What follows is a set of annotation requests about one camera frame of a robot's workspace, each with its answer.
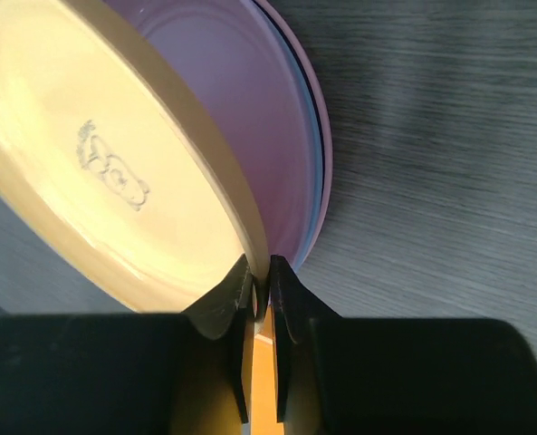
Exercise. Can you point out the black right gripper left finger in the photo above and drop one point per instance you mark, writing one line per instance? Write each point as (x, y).
(102, 373)

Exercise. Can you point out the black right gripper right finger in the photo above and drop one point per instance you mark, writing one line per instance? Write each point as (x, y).
(347, 375)

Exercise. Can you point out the pink plate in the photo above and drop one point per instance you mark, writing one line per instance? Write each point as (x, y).
(325, 149)

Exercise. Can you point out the yellow wooden-look plate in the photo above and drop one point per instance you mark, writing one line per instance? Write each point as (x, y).
(107, 155)

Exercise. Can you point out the blue plate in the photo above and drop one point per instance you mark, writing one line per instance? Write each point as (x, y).
(315, 140)

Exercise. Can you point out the lilac plate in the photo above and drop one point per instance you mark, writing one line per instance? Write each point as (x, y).
(232, 60)

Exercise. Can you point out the orange clip file folder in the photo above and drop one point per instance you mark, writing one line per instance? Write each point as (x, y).
(263, 376)

